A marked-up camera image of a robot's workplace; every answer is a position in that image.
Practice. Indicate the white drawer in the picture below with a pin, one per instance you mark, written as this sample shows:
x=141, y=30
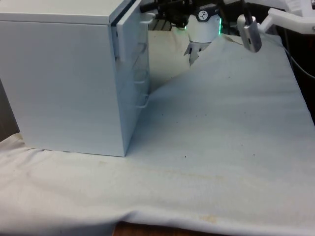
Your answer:
x=131, y=37

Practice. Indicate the white chest of drawers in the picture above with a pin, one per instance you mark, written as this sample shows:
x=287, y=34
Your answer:
x=61, y=86

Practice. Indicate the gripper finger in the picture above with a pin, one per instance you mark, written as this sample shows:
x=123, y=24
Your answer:
x=180, y=17
x=150, y=8

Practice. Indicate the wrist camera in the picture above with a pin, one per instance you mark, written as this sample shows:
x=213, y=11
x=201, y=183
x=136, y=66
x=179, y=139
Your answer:
x=249, y=37

